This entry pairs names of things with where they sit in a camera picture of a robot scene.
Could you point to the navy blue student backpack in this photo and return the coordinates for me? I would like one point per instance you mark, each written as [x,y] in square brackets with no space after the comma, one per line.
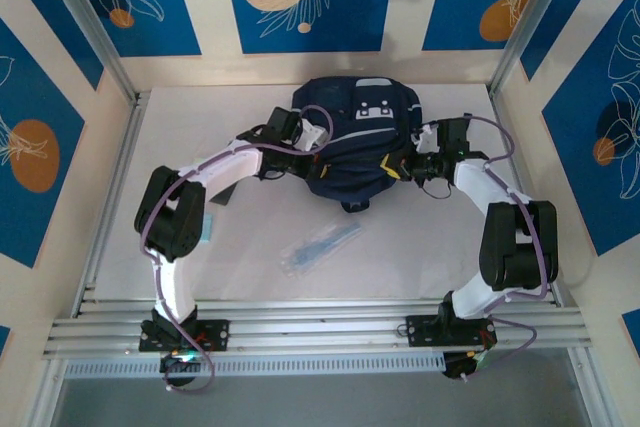
[350,147]

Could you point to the clear bag of blue pens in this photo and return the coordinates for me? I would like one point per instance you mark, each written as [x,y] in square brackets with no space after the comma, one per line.
[320,247]

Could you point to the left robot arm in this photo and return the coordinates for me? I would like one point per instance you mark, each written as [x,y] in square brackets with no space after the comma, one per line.
[172,287]

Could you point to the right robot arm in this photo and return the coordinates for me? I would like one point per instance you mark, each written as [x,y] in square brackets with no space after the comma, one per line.
[515,247]

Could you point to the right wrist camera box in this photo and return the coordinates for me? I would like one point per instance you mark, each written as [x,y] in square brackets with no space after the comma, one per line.
[427,139]

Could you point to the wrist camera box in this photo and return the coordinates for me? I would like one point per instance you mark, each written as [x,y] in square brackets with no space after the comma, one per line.
[427,139]
[314,134]

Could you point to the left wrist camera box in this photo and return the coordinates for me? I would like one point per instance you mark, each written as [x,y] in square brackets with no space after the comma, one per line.
[314,134]

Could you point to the aluminium side rail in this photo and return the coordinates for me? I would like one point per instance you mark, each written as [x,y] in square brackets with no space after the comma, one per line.
[124,147]
[501,122]

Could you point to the aluminium frame post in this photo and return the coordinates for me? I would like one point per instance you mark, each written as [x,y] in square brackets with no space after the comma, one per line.
[592,397]
[532,17]
[92,27]
[45,397]

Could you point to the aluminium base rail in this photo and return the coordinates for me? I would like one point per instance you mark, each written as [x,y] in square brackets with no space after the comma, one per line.
[320,327]

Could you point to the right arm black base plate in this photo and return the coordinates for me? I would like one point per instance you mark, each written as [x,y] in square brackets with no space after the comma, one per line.
[420,329]

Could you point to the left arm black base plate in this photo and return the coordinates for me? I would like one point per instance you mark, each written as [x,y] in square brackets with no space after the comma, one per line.
[217,334]

